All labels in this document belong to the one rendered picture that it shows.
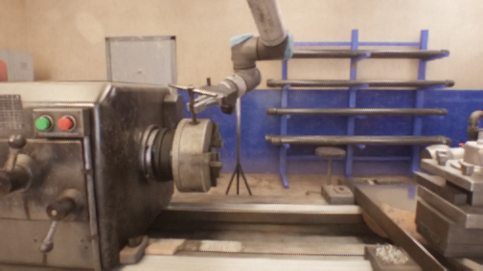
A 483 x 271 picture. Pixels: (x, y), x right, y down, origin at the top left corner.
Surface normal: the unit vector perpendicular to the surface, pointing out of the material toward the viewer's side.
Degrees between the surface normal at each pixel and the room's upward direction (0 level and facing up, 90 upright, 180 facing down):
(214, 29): 90
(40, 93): 45
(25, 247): 90
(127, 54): 90
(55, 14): 90
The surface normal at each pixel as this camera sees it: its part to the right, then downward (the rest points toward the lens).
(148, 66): -0.05, 0.11
